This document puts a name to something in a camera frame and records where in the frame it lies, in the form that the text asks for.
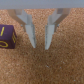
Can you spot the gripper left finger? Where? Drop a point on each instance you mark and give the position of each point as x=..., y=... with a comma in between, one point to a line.
x=29, y=28

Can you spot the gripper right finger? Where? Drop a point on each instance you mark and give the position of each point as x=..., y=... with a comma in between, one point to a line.
x=50, y=28

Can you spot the purple block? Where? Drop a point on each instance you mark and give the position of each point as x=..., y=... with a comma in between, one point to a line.
x=6, y=36

